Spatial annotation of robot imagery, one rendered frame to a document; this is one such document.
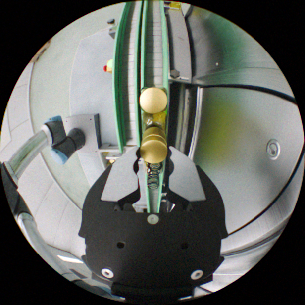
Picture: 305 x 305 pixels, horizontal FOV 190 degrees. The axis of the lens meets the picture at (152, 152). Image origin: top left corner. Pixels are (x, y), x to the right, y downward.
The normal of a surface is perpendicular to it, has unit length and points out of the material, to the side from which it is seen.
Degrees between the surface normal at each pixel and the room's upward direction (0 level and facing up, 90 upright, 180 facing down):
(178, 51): 0
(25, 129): 90
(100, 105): 0
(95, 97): 0
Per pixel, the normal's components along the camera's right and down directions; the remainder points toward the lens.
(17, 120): 1.00, 0.01
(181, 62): -0.02, 0.53
